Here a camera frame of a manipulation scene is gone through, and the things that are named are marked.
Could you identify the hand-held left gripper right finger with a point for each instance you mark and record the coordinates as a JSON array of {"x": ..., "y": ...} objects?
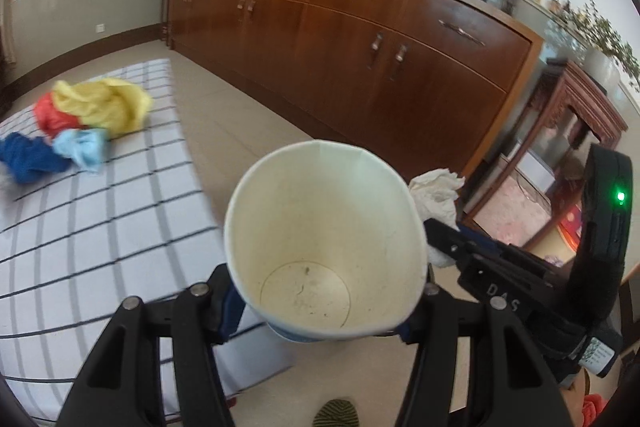
[{"x": 406, "y": 333}]

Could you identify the green striped slipper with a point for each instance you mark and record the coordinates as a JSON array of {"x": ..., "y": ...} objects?
[{"x": 336, "y": 414}]

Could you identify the yellow cloth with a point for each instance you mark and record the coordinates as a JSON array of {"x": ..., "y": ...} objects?
[{"x": 110, "y": 107}]

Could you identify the red plastic bag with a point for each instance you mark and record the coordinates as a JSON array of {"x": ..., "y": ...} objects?
[{"x": 50, "y": 117}]

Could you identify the white checkered tablecloth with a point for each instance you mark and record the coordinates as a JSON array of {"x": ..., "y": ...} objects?
[{"x": 100, "y": 227}]

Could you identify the long wooden sideboard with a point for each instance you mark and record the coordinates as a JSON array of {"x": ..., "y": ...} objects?
[{"x": 340, "y": 57}]

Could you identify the white tissue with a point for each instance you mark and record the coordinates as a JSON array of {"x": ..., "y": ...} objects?
[{"x": 435, "y": 197}]

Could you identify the trailing green plant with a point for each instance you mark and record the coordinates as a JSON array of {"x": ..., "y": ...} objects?
[{"x": 605, "y": 37}]

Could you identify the carved wooden side table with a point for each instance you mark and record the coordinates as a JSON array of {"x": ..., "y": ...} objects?
[{"x": 570, "y": 92}]

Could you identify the light blue cloth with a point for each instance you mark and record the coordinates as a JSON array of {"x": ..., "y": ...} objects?
[{"x": 82, "y": 149}]

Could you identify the blue towel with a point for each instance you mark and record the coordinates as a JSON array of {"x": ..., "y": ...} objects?
[{"x": 32, "y": 157}]

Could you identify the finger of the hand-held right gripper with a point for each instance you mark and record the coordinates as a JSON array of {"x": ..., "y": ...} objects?
[
  {"x": 445, "y": 239},
  {"x": 487, "y": 244}
]

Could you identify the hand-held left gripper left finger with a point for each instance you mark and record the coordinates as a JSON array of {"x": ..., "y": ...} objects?
[{"x": 232, "y": 317}]

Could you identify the white wall socket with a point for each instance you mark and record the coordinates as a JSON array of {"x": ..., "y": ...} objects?
[{"x": 100, "y": 28}]

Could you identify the narrow wooden stand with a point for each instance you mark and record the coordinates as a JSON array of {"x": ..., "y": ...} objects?
[{"x": 166, "y": 7}]

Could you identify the blue paper cup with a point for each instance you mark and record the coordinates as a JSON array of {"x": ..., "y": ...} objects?
[{"x": 325, "y": 217}]

